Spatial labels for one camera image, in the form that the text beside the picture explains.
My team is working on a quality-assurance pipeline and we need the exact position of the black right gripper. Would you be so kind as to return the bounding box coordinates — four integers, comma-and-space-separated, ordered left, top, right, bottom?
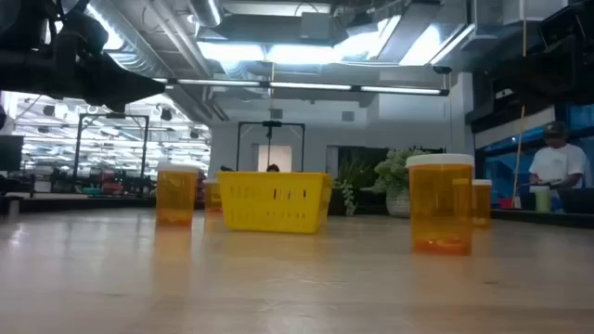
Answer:
510, 48, 586, 110

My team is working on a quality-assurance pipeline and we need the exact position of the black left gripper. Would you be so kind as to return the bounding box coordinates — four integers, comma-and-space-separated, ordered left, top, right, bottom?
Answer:
45, 48, 166, 112

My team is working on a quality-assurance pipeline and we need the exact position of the amber pill bottle white cap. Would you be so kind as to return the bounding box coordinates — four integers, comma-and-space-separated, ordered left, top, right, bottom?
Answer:
405, 153, 475, 256
203, 178, 224, 214
156, 161, 200, 228
471, 178, 493, 228

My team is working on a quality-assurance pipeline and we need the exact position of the yellow plastic slotted basket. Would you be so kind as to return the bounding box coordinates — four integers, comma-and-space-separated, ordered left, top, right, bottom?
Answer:
215, 171, 333, 235

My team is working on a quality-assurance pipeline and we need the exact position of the standing person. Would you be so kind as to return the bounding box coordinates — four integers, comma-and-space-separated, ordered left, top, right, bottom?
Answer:
527, 121, 590, 212

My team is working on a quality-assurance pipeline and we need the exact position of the dark clipboard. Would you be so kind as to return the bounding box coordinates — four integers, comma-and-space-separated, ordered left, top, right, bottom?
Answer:
519, 178, 565, 188

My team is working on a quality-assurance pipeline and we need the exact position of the pale green cup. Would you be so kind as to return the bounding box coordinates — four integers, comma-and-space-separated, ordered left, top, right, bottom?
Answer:
530, 185, 552, 213

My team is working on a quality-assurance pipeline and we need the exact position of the black monitor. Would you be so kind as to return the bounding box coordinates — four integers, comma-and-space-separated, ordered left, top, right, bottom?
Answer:
0, 135, 24, 173

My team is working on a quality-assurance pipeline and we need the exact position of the bushy plant in white pot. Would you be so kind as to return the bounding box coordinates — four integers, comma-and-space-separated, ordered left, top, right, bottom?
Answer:
370, 147, 431, 219

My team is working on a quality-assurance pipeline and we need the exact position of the long ceiling light bar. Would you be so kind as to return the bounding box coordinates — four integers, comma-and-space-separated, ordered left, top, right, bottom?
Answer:
152, 77, 450, 97

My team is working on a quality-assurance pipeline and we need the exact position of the succulent plant in dark pot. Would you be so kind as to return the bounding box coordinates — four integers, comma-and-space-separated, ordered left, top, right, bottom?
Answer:
331, 157, 372, 217

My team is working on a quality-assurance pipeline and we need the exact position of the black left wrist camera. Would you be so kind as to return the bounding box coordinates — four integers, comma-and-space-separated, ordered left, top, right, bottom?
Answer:
58, 8, 110, 57

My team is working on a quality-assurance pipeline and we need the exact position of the large black frame rig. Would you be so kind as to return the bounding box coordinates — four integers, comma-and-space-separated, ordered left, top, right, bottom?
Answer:
72, 112, 150, 185

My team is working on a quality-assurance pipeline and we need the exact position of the silver ceiling air duct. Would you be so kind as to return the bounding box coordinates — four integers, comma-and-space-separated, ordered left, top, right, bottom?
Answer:
185, 0, 224, 28

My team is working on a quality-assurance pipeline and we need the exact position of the black aluminium table frame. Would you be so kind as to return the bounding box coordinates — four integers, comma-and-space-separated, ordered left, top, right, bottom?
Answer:
0, 194, 594, 229

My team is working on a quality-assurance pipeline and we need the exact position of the black frame rig with camera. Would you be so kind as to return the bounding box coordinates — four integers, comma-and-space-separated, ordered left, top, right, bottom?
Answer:
236, 120, 306, 173

